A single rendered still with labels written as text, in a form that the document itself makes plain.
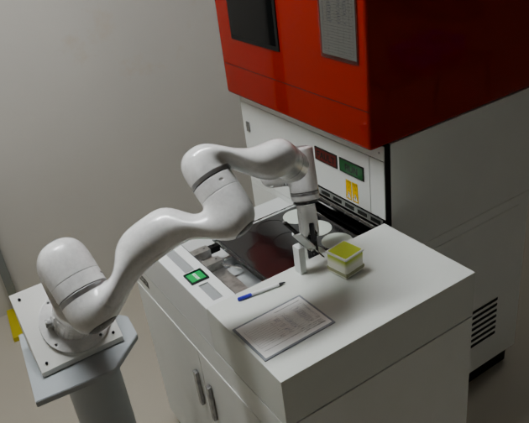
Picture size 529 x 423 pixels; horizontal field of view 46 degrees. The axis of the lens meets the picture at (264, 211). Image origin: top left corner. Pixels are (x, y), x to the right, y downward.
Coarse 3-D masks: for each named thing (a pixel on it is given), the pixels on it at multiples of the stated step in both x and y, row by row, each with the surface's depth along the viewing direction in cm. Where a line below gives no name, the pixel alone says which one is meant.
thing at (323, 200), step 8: (320, 200) 217; (328, 200) 213; (336, 208) 210; (344, 208) 207; (328, 216) 218; (344, 216) 207; (352, 216) 203; (360, 216) 201; (344, 224) 211; (360, 224) 201; (368, 224) 197; (352, 232) 207
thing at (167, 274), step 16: (176, 256) 190; (192, 256) 189; (144, 272) 208; (160, 272) 191; (176, 272) 182; (208, 272) 180; (160, 288) 198; (176, 288) 182; (192, 288) 174; (208, 288) 174; (224, 288) 172; (176, 304) 189; (192, 304) 174; (208, 304) 167; (192, 320) 180; (208, 320) 167; (208, 336) 172
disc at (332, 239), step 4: (336, 232) 202; (340, 232) 202; (328, 236) 201; (332, 236) 201; (336, 236) 200; (340, 236) 200; (344, 236) 200; (348, 236) 200; (324, 240) 199; (328, 240) 199; (332, 240) 199; (336, 240) 198; (340, 240) 198; (324, 244) 197; (328, 244) 197; (332, 244) 196
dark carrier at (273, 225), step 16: (256, 224) 213; (272, 224) 212; (336, 224) 207; (240, 240) 205; (256, 240) 204; (272, 240) 203; (288, 240) 202; (320, 240) 199; (240, 256) 197; (256, 256) 196; (272, 256) 195; (288, 256) 193; (272, 272) 187
